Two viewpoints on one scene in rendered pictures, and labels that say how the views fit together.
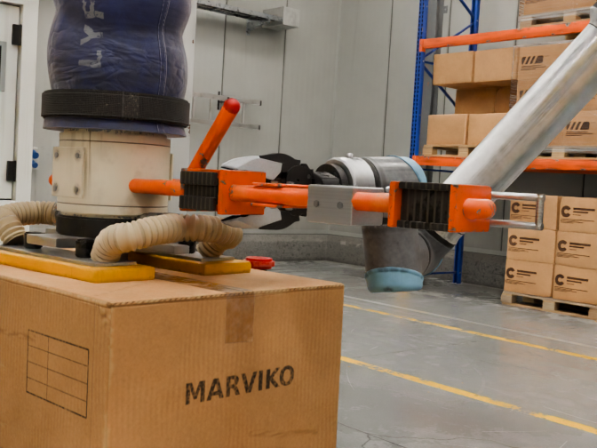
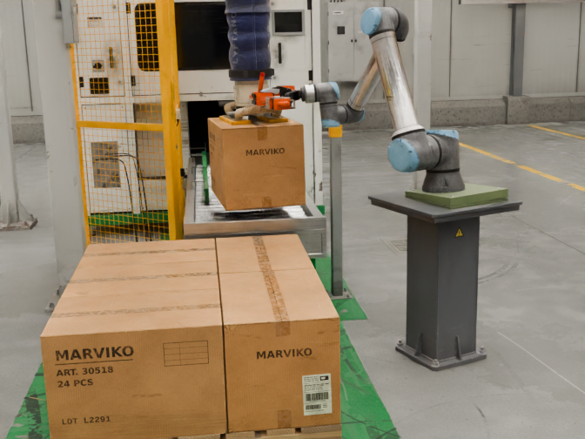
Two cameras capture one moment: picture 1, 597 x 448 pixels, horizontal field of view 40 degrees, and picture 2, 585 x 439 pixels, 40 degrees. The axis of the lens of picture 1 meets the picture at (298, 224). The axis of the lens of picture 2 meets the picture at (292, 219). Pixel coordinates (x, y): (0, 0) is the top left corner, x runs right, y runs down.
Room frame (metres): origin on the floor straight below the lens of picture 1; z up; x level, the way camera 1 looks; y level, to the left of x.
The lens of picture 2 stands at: (-2.04, -2.13, 1.48)
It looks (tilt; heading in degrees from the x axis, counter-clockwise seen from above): 13 degrees down; 33
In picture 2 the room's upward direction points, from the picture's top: 1 degrees counter-clockwise
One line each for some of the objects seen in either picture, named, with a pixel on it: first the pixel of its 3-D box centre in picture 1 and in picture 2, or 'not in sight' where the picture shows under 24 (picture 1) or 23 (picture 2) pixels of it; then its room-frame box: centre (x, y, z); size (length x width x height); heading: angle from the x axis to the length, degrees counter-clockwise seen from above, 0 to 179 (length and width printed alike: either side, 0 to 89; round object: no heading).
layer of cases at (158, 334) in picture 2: not in sight; (196, 320); (0.33, -0.09, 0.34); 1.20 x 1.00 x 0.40; 40
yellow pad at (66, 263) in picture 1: (58, 252); (234, 117); (1.23, 0.36, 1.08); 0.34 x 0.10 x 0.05; 48
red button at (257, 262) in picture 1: (258, 267); not in sight; (1.79, 0.08, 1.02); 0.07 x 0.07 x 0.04
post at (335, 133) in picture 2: not in sight; (336, 212); (1.79, 0.08, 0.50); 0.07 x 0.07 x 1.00; 40
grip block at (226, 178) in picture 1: (222, 191); (262, 98); (1.13, 0.11, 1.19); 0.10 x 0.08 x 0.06; 138
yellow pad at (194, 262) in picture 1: (159, 248); (270, 115); (1.37, 0.23, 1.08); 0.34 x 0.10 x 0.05; 48
